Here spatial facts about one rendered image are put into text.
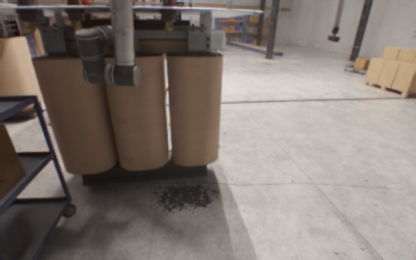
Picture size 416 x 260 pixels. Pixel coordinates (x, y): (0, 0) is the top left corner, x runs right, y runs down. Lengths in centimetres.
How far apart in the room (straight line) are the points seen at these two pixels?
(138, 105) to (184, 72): 39
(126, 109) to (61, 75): 45
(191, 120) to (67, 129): 88
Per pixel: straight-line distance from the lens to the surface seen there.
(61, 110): 171
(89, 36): 116
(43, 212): 185
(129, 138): 167
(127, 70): 115
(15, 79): 382
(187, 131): 164
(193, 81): 151
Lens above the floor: 125
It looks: 26 degrees down
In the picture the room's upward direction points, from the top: 2 degrees clockwise
